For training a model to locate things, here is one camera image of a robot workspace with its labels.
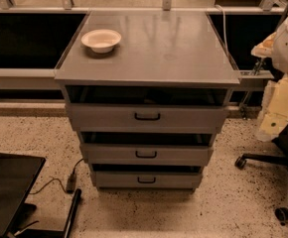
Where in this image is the white bowl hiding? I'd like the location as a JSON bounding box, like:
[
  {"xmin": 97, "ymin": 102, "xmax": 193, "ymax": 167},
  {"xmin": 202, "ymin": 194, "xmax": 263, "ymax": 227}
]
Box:
[{"xmin": 81, "ymin": 29, "xmax": 121, "ymax": 54}]

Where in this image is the diagonal metal rod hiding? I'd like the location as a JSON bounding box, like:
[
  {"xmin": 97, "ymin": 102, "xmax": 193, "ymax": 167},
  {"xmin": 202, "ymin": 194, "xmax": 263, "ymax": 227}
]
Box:
[{"xmin": 239, "ymin": 59, "xmax": 265, "ymax": 119}]

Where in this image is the grey middle drawer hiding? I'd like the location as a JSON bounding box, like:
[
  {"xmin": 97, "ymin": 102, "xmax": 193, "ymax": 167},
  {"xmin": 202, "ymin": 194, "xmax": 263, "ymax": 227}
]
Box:
[{"xmin": 80, "ymin": 144, "xmax": 214, "ymax": 167}]

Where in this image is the metal frame rail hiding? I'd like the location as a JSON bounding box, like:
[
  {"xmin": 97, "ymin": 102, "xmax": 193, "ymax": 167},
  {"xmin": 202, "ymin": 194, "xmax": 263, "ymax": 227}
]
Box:
[{"xmin": 0, "ymin": 68, "xmax": 60, "ymax": 90}]

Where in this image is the black power adapter with cable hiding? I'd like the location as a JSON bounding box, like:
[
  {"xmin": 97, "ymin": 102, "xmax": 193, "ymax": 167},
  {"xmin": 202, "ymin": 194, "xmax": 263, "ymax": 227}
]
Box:
[{"xmin": 32, "ymin": 159, "xmax": 82, "ymax": 195}]

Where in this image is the grey top drawer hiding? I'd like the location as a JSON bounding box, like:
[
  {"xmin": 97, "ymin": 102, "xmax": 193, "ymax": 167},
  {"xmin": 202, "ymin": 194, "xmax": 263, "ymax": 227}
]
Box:
[{"xmin": 66, "ymin": 104, "xmax": 227, "ymax": 133}]

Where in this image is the grey drawer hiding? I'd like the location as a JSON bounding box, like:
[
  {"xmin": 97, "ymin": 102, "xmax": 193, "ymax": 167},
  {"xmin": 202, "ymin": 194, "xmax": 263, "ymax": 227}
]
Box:
[
  {"xmin": 80, "ymin": 144, "xmax": 214, "ymax": 167},
  {"xmin": 66, "ymin": 104, "xmax": 227, "ymax": 133},
  {"xmin": 90, "ymin": 172, "xmax": 203, "ymax": 189}
]

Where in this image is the black tube on floor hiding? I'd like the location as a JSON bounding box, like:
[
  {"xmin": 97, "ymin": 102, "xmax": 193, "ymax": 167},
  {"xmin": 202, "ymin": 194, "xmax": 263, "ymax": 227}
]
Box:
[{"xmin": 62, "ymin": 188, "xmax": 81, "ymax": 238}]

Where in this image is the grey drawer cabinet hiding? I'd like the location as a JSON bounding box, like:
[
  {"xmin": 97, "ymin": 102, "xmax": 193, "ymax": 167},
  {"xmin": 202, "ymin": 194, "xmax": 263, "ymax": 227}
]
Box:
[{"xmin": 54, "ymin": 9, "xmax": 241, "ymax": 192}]

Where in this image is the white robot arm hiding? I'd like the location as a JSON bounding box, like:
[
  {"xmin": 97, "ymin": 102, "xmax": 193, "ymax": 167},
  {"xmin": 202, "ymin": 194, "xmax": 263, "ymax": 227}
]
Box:
[{"xmin": 251, "ymin": 17, "xmax": 288, "ymax": 142}]

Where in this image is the white cable behind cabinet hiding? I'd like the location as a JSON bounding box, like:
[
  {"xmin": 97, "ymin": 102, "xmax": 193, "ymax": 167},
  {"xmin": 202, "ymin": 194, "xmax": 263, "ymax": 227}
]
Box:
[{"xmin": 215, "ymin": 4, "xmax": 231, "ymax": 60}]

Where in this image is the black monitor screen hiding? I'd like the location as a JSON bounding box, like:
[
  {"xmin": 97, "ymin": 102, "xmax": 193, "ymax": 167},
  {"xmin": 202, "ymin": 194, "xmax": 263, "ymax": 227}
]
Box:
[{"xmin": 0, "ymin": 153, "xmax": 46, "ymax": 238}]

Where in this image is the grey bottom drawer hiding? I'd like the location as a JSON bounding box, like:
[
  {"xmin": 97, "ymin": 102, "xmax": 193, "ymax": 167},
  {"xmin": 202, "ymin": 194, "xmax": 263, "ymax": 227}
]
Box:
[{"xmin": 90, "ymin": 172, "xmax": 203, "ymax": 189}]

